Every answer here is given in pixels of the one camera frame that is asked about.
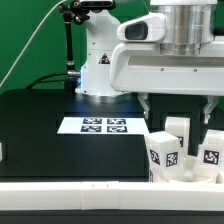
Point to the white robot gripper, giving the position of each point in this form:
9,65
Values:
170,52

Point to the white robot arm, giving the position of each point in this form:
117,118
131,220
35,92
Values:
102,39

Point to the white marker sheet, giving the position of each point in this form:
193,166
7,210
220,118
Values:
105,126

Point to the white L-shaped fence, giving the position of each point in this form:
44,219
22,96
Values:
111,195

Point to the white block at left edge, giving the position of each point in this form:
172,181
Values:
1,152

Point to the black camera stand pole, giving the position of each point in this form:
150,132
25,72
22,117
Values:
72,13

